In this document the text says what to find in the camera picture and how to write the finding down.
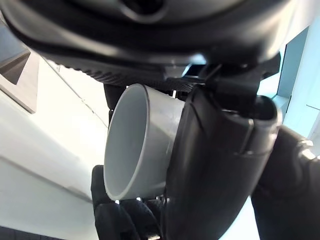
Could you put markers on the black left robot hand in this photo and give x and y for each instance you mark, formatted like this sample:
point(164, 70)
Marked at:
point(225, 162)

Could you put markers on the white plastic cup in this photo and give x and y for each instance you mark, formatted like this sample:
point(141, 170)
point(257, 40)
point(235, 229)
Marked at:
point(130, 140)

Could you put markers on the white counter panel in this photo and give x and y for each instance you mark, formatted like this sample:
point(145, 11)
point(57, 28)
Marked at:
point(50, 150)

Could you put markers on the grey cabinet panel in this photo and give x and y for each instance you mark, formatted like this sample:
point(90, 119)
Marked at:
point(22, 75)

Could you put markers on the pale blue wall panel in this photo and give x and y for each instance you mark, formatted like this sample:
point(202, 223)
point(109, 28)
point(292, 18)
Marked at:
point(297, 72)

